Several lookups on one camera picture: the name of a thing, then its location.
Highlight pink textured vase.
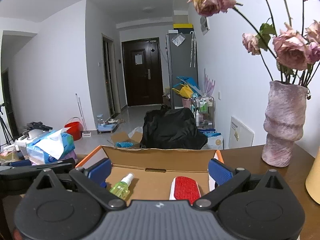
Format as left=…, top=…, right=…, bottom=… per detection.
left=261, top=80, right=308, bottom=167

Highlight white paper bag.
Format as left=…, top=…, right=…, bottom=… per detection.
left=207, top=130, right=224, bottom=150

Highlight grey refrigerator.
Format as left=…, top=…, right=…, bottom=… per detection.
left=166, top=31, right=198, bottom=109

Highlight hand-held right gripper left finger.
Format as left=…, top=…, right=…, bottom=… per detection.
left=32, top=158, right=127, bottom=210

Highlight white broom handle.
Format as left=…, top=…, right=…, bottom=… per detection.
left=75, top=93, right=91, bottom=137

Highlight clear plastic bag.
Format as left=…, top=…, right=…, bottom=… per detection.
left=172, top=34, right=185, bottom=47

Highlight metal trolley cart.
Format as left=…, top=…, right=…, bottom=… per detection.
left=191, top=96, right=215, bottom=128

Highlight open cardboard carton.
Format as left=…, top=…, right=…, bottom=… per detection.
left=111, top=130, right=143, bottom=148

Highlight black tripod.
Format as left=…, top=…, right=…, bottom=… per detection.
left=0, top=104, right=13, bottom=145

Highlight white folded umbrella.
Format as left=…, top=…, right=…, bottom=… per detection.
left=189, top=31, right=197, bottom=68

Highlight blue pet feeder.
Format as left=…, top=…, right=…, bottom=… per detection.
left=97, top=114, right=119, bottom=132

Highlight blue tissue pack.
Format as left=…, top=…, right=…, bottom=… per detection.
left=26, top=127, right=75, bottom=165

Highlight yellow bag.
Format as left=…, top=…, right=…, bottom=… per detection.
left=172, top=84, right=192, bottom=99

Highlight white plastic bag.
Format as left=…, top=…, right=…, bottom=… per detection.
left=129, top=126, right=143, bottom=140

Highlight black plastic bag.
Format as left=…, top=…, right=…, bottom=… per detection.
left=140, top=105, right=208, bottom=150

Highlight glass sliding door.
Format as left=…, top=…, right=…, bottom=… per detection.
left=102, top=34, right=115, bottom=118

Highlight yellow thermos jug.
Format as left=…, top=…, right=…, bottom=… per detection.
left=305, top=147, right=320, bottom=198

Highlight dried pink roses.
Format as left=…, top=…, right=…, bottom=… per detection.
left=188, top=0, right=320, bottom=87

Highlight green spray bottle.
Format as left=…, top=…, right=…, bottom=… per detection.
left=109, top=173, right=134, bottom=200

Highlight purple tissue pack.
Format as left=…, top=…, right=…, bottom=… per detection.
left=59, top=150, right=77, bottom=160

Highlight blue folding rack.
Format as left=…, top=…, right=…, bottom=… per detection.
left=176, top=76, right=200, bottom=93

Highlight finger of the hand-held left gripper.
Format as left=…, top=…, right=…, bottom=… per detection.
left=9, top=160, right=32, bottom=167
left=0, top=158, right=76, bottom=196

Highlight red cardboard box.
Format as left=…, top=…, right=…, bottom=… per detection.
left=75, top=145, right=225, bottom=202

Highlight red bucket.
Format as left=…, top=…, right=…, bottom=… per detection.
left=64, top=121, right=82, bottom=141

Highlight white red lint brush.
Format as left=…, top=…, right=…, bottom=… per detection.
left=169, top=176, right=200, bottom=205

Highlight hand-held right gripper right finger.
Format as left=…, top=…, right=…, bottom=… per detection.
left=192, top=158, right=287, bottom=210

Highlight dark brown entrance door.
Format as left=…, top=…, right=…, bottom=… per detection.
left=122, top=38, right=163, bottom=107

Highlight white wall electrical panel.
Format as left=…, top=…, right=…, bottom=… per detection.
left=200, top=16, right=210, bottom=35

